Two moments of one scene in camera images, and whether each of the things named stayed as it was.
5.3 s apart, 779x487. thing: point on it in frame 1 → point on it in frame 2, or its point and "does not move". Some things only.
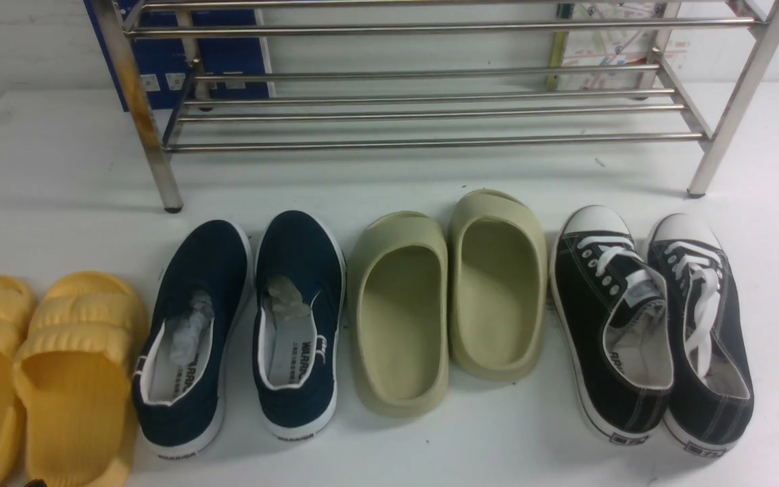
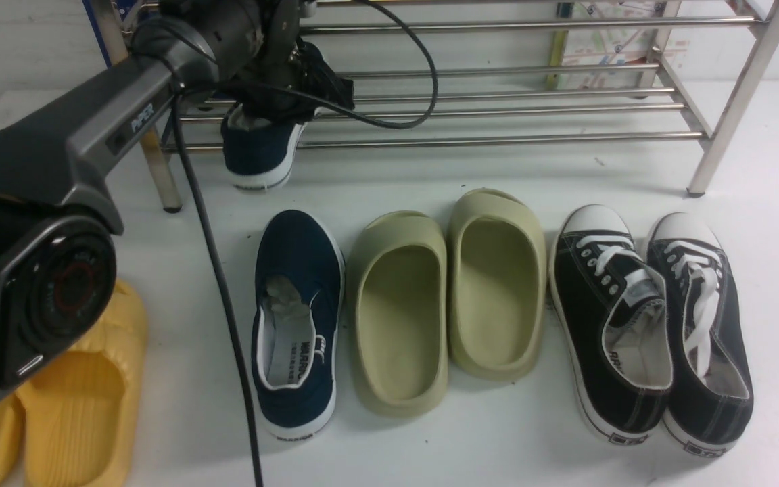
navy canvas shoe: [300, 279] does not move
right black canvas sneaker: [712, 400] does not move
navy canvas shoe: [179, 377] → [259, 153]
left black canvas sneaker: [611, 300] does not move
